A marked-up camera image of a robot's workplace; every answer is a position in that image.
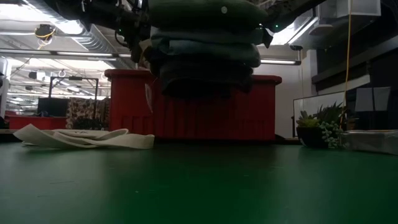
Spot white board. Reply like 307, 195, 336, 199
354, 86, 391, 113

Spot light blue garment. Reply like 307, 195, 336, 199
149, 26, 274, 68

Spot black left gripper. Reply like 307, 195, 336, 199
114, 0, 153, 65

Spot floral curtain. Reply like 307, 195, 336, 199
65, 97, 111, 131

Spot red plastic laundry bin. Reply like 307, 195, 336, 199
104, 68, 283, 142

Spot yellow hanging cable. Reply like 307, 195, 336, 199
338, 0, 354, 128

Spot clear box orange label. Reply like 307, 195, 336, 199
340, 129, 398, 156

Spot black monitor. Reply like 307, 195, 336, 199
37, 97, 71, 118

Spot black ceiling cable reel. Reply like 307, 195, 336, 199
34, 24, 57, 42

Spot white tote bag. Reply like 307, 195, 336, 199
12, 123, 155, 150

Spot dark green garment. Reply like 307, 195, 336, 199
148, 0, 269, 32

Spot silver ventilation duct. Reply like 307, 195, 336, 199
18, 0, 134, 55

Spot artificial succulent plant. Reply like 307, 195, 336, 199
295, 101, 358, 149

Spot dark blue jeans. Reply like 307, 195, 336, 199
146, 49, 255, 100

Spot white ceiling box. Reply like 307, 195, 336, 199
337, 0, 382, 18

